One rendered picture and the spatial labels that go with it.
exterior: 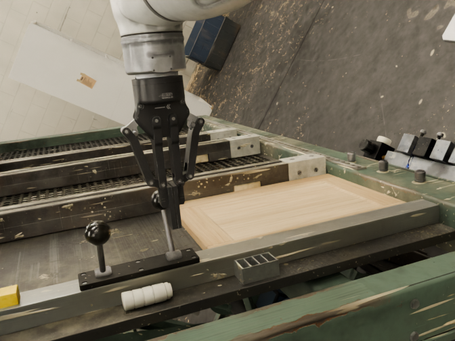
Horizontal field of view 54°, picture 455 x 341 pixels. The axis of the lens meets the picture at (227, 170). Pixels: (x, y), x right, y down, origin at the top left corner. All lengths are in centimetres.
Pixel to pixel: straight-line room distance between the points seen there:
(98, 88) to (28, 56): 72
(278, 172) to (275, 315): 73
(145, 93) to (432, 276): 48
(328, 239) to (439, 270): 23
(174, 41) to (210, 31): 479
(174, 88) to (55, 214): 60
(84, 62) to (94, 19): 146
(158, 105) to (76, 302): 34
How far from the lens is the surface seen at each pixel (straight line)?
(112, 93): 497
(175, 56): 65
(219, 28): 547
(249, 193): 121
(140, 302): 75
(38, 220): 117
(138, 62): 65
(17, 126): 654
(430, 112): 251
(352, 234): 92
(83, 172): 162
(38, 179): 162
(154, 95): 65
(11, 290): 79
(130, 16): 64
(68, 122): 647
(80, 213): 117
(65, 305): 78
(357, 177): 125
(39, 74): 496
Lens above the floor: 169
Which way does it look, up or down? 24 degrees down
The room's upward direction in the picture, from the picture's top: 68 degrees counter-clockwise
